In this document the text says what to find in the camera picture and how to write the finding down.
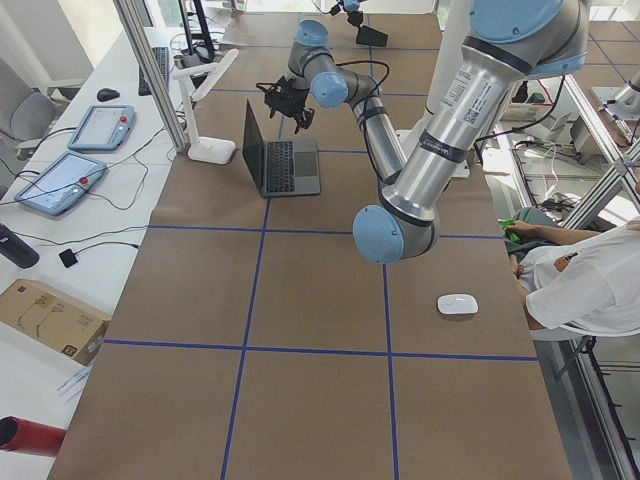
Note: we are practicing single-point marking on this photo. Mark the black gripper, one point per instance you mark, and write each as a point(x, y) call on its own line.
point(355, 18)
point(292, 101)

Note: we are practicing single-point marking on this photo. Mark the grey laptop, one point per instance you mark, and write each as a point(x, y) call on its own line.
point(279, 168)

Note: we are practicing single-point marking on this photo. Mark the white computer mouse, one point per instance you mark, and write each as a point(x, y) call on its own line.
point(457, 304)

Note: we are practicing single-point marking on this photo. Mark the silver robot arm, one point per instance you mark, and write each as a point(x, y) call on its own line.
point(506, 42)
point(351, 8)

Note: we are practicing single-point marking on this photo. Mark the black desk mouse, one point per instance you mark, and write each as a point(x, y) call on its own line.
point(107, 94)

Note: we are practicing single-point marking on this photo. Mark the upper blue teach pendant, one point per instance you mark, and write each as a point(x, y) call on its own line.
point(103, 128)

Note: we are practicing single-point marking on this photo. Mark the blue teach pendant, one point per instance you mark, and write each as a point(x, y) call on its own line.
point(103, 128)
point(62, 184)

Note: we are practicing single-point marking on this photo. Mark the lower blue teach pendant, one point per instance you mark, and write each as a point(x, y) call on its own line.
point(62, 184)

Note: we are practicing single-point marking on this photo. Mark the grey office chair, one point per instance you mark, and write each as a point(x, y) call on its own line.
point(27, 114)

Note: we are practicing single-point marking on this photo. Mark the small black square device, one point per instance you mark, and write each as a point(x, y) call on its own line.
point(68, 258)

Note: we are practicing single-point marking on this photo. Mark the black water bottle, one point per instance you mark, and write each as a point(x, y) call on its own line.
point(16, 250)

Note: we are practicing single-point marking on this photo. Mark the cardboard box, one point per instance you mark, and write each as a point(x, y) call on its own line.
point(55, 319)

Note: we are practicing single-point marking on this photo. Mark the person in white shirt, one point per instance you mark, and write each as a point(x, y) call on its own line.
point(574, 281)

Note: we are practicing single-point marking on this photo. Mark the red cylinder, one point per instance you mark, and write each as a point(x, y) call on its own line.
point(29, 437)

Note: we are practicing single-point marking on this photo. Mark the aluminium frame post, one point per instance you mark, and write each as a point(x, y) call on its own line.
point(134, 29)

